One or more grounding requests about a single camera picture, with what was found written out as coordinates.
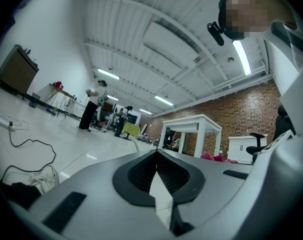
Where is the black wire basket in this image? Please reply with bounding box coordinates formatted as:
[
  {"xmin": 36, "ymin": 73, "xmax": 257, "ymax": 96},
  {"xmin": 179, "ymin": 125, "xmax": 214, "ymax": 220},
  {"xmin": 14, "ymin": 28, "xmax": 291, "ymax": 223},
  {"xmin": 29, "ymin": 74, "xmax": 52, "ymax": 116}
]
[{"xmin": 28, "ymin": 92, "xmax": 41, "ymax": 109}]

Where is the yellow-green covered table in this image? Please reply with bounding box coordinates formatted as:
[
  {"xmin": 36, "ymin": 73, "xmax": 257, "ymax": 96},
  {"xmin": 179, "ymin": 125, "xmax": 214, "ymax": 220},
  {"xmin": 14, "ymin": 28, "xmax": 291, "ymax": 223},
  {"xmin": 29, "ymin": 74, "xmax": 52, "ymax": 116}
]
[{"xmin": 122, "ymin": 122, "xmax": 141, "ymax": 138}]

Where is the black head camera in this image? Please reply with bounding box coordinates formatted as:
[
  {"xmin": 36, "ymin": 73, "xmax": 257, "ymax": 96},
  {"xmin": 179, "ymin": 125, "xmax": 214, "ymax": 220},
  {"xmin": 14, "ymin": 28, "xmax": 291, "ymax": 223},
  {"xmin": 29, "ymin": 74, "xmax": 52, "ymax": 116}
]
[{"xmin": 206, "ymin": 21, "xmax": 226, "ymax": 47}]

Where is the pink cloth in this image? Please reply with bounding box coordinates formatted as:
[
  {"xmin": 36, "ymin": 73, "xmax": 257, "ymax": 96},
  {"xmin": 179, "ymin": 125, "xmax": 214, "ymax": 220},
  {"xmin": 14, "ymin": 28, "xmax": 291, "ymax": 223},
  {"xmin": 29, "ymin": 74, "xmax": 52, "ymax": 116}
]
[{"xmin": 200, "ymin": 151, "xmax": 240, "ymax": 164}]

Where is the person's head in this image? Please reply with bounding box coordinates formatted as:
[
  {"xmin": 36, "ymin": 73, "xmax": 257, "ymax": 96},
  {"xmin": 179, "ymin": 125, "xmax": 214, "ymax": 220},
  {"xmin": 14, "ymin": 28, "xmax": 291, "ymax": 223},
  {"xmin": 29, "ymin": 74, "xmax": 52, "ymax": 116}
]
[{"xmin": 217, "ymin": 0, "xmax": 299, "ymax": 41}]

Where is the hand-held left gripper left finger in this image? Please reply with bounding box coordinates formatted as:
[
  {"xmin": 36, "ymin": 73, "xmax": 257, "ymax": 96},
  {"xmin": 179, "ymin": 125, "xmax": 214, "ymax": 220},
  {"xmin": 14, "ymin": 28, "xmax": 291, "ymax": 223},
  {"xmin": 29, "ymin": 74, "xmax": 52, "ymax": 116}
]
[{"xmin": 13, "ymin": 149, "xmax": 173, "ymax": 240}]

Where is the black power cable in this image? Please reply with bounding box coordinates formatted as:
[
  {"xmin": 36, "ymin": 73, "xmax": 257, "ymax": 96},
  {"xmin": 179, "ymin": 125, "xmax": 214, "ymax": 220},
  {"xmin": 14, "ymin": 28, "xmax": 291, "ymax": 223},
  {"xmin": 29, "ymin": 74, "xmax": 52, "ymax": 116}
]
[{"xmin": 1, "ymin": 128, "xmax": 58, "ymax": 184}]

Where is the black office chair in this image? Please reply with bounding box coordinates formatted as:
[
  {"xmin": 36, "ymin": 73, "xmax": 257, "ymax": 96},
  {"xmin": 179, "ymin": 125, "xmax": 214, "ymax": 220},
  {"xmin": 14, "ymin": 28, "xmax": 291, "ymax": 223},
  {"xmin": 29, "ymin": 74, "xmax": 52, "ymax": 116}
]
[
  {"xmin": 245, "ymin": 104, "xmax": 297, "ymax": 158},
  {"xmin": 161, "ymin": 128, "xmax": 178, "ymax": 149}
]

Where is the person's left leg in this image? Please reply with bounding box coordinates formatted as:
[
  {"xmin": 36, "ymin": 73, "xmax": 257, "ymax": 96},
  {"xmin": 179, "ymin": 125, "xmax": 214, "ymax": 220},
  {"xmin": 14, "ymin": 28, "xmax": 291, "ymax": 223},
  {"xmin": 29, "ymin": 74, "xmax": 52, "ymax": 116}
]
[{"xmin": 0, "ymin": 180, "xmax": 43, "ymax": 210}]

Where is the person's left shoe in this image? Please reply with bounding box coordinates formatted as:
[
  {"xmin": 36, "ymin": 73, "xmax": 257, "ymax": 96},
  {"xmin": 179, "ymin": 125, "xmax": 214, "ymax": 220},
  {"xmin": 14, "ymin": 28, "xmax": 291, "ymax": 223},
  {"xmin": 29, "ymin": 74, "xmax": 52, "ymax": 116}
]
[{"xmin": 28, "ymin": 164, "xmax": 61, "ymax": 196}]

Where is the white table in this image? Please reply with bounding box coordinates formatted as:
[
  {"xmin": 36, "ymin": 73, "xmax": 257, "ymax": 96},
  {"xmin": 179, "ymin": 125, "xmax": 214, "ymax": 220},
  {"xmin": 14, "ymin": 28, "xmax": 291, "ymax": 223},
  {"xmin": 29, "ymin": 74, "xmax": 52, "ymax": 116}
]
[{"xmin": 157, "ymin": 113, "xmax": 223, "ymax": 159}]

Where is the white power strip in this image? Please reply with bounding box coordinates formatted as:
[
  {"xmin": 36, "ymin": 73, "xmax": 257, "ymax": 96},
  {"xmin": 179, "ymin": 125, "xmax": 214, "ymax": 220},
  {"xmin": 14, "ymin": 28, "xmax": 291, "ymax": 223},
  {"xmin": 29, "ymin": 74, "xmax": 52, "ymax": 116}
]
[{"xmin": 0, "ymin": 117, "xmax": 17, "ymax": 133}]

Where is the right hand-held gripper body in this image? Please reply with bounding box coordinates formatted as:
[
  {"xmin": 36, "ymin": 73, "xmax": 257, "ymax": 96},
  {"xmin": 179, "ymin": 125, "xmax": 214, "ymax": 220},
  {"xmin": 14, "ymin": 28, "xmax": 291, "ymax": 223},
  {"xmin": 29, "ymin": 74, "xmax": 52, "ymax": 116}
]
[{"xmin": 262, "ymin": 67, "xmax": 303, "ymax": 152}]

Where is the person's white shirt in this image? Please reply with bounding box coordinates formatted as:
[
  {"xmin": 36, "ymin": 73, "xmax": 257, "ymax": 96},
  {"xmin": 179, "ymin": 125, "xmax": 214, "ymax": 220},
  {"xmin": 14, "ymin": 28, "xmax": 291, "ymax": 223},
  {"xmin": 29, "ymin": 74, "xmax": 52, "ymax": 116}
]
[{"xmin": 263, "ymin": 20, "xmax": 303, "ymax": 95}]

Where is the black folding table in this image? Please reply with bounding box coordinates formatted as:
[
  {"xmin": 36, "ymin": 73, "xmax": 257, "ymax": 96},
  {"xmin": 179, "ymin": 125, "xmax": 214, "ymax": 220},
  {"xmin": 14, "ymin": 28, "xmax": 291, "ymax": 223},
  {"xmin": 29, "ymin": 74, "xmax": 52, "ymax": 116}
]
[{"xmin": 43, "ymin": 83, "xmax": 79, "ymax": 119}]

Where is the brown wooden cabinet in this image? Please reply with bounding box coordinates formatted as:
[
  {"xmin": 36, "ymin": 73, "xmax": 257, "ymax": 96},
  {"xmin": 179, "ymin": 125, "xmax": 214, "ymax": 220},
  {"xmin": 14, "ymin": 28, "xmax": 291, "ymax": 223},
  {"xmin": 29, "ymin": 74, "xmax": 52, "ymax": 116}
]
[{"xmin": 0, "ymin": 44, "xmax": 40, "ymax": 98}]

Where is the white cabinet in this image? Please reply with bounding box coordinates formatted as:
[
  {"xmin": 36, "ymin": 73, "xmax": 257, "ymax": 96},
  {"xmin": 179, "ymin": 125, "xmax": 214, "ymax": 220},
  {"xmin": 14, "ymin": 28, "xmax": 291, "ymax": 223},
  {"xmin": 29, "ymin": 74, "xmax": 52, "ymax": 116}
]
[{"xmin": 227, "ymin": 134, "xmax": 269, "ymax": 165}]

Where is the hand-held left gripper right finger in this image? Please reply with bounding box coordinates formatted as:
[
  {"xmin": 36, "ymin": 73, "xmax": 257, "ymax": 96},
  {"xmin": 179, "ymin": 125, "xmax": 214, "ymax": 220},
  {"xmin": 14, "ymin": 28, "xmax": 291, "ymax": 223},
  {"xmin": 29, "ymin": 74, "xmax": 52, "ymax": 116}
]
[{"xmin": 157, "ymin": 148, "xmax": 253, "ymax": 240}]

